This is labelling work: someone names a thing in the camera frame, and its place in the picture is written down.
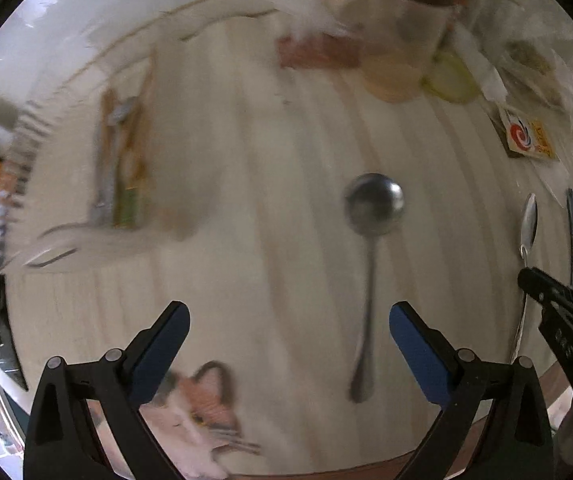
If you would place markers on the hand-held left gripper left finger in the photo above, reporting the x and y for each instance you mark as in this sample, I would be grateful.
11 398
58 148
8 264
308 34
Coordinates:
161 355

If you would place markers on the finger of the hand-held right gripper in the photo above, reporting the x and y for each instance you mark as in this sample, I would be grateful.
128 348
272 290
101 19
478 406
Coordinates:
571 345
556 295

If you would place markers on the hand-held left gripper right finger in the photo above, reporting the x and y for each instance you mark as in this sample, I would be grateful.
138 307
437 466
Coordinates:
416 355

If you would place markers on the pointed bowl steel spoon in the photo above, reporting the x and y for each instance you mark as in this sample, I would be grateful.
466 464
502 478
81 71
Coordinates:
529 225

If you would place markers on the round bowl steel spoon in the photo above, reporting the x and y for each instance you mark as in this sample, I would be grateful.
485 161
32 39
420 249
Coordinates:
374 202

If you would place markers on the group of wooden chopsticks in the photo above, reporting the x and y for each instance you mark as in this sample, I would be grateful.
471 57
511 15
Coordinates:
134 160

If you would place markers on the clear plastic utensil container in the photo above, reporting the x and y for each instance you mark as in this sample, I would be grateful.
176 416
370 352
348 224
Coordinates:
176 135

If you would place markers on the small colourful card packet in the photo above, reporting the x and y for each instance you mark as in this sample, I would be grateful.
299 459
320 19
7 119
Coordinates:
521 135

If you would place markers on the clear plastic bag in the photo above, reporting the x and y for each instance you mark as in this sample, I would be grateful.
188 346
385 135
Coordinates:
541 60

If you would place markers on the clear jar brown lid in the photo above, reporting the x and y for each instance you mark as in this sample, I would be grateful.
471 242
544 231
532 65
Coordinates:
406 35

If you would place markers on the reddish brown packet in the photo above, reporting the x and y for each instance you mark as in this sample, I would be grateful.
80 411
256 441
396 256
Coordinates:
316 52

